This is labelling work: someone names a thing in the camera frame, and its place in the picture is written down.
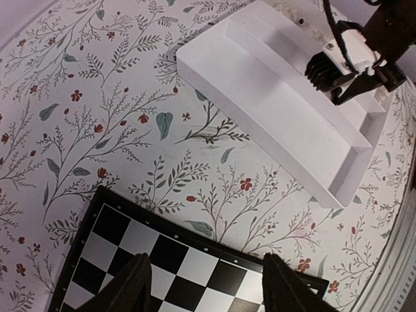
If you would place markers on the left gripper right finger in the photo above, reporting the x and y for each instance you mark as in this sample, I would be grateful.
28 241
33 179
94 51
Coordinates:
284 290

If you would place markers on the black and white chessboard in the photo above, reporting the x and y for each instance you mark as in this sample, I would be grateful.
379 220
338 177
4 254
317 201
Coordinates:
189 271

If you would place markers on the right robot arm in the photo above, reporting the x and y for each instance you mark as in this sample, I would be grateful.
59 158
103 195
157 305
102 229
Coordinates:
390 31

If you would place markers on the floral patterned table mat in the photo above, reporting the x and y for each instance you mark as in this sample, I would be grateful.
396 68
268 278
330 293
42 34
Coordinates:
90 97

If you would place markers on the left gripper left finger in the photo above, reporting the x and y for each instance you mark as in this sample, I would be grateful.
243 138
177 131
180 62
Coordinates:
129 290

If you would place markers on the white plastic compartment tray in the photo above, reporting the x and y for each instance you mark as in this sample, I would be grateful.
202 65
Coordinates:
251 66

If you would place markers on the aluminium front rail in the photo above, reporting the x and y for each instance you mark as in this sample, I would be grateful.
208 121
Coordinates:
394 276

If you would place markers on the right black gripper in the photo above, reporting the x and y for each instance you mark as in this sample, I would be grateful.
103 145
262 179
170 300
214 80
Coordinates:
390 76

